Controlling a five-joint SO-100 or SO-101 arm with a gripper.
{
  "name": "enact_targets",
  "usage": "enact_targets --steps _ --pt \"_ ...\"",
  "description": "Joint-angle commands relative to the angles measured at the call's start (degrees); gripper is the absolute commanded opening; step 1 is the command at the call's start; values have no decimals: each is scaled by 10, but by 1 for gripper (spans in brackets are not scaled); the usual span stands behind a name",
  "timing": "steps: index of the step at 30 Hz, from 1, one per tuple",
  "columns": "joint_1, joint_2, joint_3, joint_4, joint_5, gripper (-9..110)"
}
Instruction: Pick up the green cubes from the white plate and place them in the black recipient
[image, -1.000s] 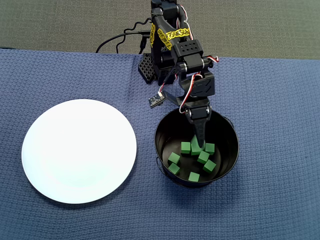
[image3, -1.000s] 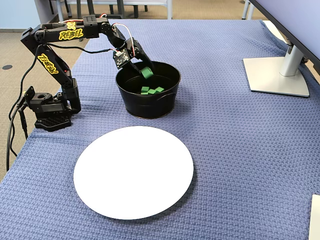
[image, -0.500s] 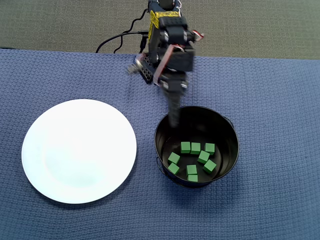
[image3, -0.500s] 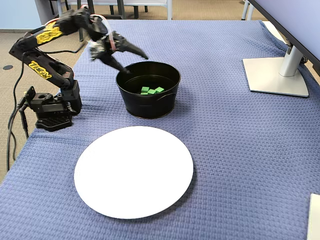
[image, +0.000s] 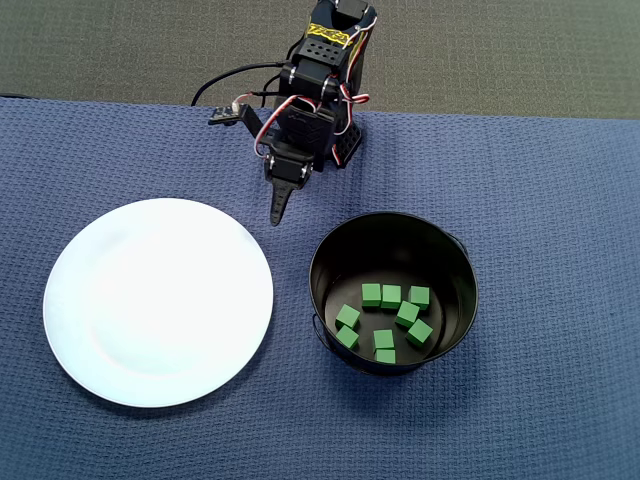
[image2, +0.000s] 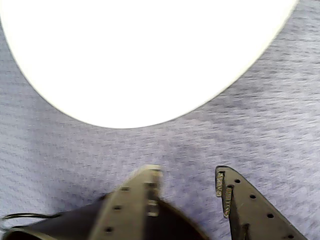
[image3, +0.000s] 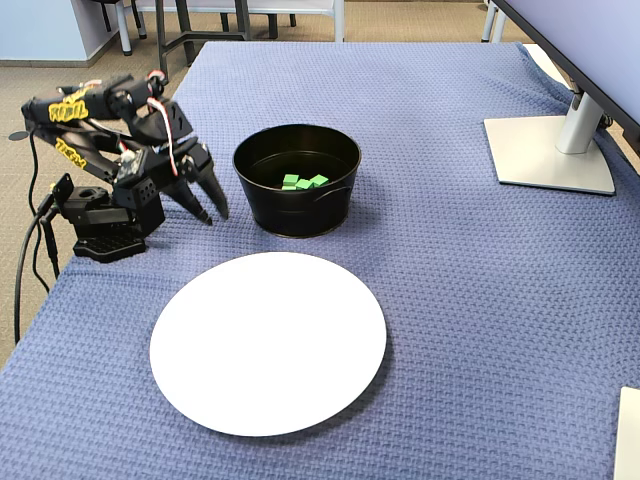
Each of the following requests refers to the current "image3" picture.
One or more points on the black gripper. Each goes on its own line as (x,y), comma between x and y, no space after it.
(191,165)

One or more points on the white round plate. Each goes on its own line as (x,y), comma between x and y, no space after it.
(270,350)

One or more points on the black metal bucket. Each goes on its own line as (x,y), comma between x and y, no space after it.
(295,215)

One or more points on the white furniture leg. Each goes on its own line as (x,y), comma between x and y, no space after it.
(125,30)

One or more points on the black chair legs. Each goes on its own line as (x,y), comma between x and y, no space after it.
(272,25)
(140,22)

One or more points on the black round floor socket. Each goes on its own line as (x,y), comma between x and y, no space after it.
(15,136)

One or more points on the blue woven cloth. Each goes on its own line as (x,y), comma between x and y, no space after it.
(450,300)

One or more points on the grey desk legs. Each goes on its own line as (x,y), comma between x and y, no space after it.
(487,25)

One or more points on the silver monitor stand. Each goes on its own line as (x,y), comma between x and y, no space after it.
(550,160)

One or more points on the monitor screen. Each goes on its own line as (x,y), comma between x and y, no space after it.
(590,40)

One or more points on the white flat object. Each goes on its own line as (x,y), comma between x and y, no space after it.
(630,440)

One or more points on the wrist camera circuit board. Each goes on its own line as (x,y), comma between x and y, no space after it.
(131,162)

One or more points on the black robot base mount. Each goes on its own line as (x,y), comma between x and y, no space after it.
(90,215)

